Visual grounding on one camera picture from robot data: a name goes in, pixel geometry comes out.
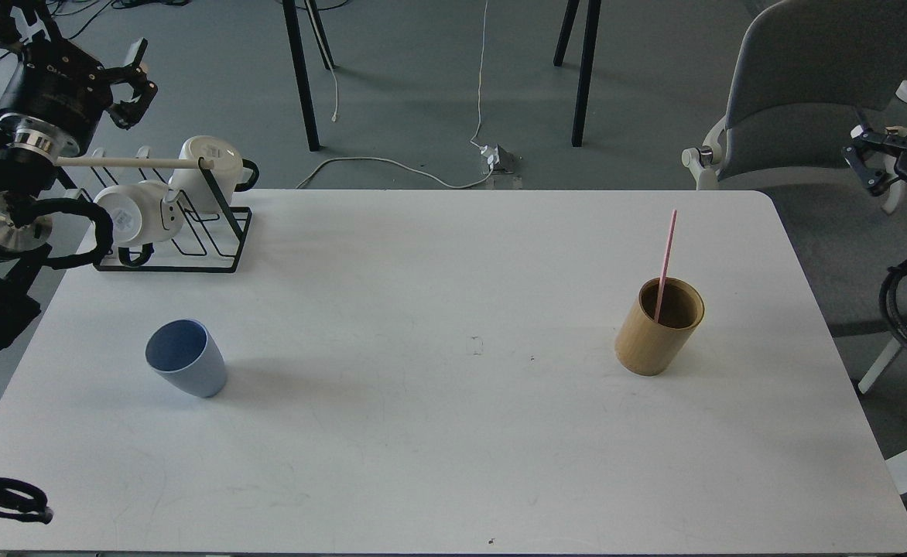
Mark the white mug lower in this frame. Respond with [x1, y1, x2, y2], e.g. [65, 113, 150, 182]
[94, 180, 185, 268]

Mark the white power cable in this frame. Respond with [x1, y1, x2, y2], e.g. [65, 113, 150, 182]
[296, 0, 501, 190]

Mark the black table leg left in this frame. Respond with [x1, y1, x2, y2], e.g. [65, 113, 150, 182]
[281, 1, 334, 152]

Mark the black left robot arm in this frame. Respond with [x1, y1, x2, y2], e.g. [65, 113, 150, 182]
[0, 1, 157, 351]

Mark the blue plastic cup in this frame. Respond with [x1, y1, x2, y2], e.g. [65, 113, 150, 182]
[145, 320, 228, 398]

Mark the white mug upper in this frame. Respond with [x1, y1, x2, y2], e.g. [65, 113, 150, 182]
[168, 136, 259, 216]

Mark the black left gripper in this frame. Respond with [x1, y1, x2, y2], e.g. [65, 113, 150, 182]
[0, 1, 159, 155]

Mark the bamboo cylinder holder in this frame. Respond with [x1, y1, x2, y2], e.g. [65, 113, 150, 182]
[614, 278, 705, 376]

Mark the white power adapter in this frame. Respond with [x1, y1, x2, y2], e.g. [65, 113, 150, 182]
[479, 145, 519, 174]

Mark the white mug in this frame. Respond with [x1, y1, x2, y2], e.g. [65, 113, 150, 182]
[94, 180, 185, 268]
[168, 136, 259, 216]

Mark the black wire mug rack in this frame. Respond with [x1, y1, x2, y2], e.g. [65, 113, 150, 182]
[55, 145, 252, 274]

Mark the grey office chair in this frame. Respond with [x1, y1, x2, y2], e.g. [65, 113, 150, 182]
[681, 0, 907, 395]

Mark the black table leg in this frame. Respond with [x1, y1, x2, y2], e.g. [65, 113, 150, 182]
[553, 1, 603, 148]
[281, 1, 334, 152]

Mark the black table leg right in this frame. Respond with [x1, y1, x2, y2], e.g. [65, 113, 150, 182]
[553, 1, 603, 148]

